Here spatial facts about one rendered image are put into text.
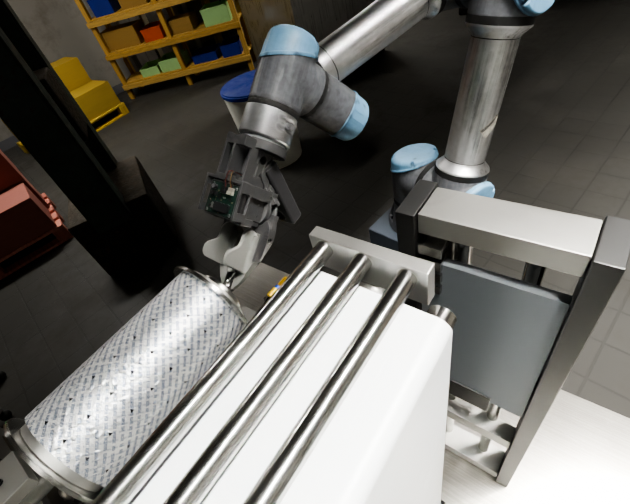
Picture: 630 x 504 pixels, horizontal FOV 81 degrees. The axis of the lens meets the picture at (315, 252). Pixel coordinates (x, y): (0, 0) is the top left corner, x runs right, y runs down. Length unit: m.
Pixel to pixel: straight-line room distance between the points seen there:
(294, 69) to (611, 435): 0.77
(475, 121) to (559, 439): 0.60
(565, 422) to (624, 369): 1.21
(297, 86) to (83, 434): 0.48
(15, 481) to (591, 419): 0.83
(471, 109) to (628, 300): 1.59
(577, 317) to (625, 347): 1.74
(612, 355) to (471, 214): 1.76
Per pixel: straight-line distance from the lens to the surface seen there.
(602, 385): 1.96
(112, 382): 0.50
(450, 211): 0.33
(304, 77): 0.55
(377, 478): 0.23
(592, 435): 0.84
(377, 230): 1.11
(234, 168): 0.52
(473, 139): 0.85
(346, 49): 0.74
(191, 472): 0.23
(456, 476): 0.78
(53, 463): 0.52
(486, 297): 0.37
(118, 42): 6.36
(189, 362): 0.51
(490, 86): 0.83
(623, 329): 2.14
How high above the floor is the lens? 1.65
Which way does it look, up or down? 44 degrees down
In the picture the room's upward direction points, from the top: 17 degrees counter-clockwise
